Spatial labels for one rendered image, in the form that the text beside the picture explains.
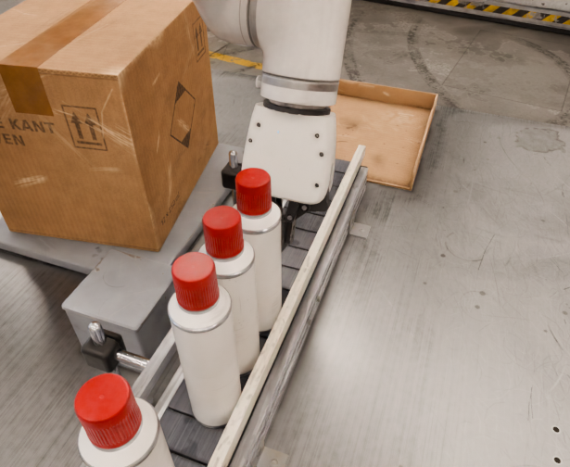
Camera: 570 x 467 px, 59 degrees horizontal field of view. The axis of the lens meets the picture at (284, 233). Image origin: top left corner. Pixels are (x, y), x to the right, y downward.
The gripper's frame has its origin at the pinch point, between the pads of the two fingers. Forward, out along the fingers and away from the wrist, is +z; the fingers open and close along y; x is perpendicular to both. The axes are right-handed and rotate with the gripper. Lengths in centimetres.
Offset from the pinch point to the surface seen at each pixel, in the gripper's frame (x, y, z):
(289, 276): 1.4, 1.4, 6.4
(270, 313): -8.2, 2.3, 6.4
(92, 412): -35.6, 0.6, -1.9
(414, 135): 48.3, 10.6, -5.8
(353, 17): 361, -71, -31
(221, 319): -23.1, 2.9, -1.7
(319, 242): 3.9, 4.1, 1.8
